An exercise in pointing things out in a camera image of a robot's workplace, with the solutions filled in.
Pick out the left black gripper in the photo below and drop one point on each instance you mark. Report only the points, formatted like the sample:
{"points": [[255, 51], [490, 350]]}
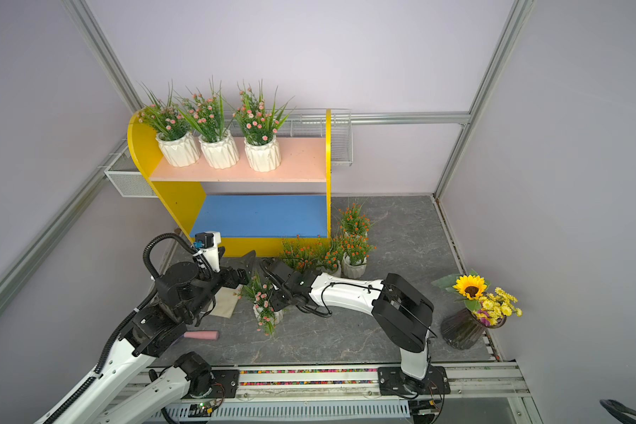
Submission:
{"points": [[231, 280]]}

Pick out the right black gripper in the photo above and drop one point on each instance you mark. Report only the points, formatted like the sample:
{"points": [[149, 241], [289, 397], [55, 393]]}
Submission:
{"points": [[276, 304]]}

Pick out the orange flower pot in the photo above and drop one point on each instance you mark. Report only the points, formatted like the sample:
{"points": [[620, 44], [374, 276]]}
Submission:
{"points": [[353, 222], [299, 254], [329, 257], [356, 250]]}

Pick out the pink flower pot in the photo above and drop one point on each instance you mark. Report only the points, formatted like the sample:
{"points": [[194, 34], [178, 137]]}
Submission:
{"points": [[206, 116], [258, 291], [173, 133], [260, 124]]}

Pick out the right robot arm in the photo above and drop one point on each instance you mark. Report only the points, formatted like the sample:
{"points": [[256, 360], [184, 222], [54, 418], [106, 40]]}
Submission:
{"points": [[400, 310]]}

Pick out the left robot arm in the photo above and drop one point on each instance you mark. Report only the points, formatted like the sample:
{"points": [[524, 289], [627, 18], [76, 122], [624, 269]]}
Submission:
{"points": [[181, 296]]}

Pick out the yellow rack with coloured shelves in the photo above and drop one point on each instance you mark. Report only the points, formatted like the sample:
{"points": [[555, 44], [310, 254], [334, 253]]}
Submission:
{"points": [[246, 221]]}

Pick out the beige garden glove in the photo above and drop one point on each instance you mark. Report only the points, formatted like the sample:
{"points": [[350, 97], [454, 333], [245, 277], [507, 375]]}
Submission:
{"points": [[226, 300]]}

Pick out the purple pink garden trowel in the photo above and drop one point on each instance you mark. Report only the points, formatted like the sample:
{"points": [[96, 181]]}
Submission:
{"points": [[207, 335]]}

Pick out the white mesh basket left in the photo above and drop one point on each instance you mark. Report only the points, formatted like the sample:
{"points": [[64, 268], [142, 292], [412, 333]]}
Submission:
{"points": [[124, 175]]}

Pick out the sunflower bouquet pot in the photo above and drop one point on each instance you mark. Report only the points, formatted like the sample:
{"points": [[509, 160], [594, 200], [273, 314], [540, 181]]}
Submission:
{"points": [[483, 308]]}

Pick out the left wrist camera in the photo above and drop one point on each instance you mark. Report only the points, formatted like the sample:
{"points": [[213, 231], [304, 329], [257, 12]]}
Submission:
{"points": [[206, 246]]}

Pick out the white wire basket back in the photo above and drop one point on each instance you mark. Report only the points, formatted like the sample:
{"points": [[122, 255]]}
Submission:
{"points": [[312, 123]]}

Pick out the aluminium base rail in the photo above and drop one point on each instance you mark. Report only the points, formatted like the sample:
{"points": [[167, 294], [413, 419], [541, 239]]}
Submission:
{"points": [[305, 394]]}

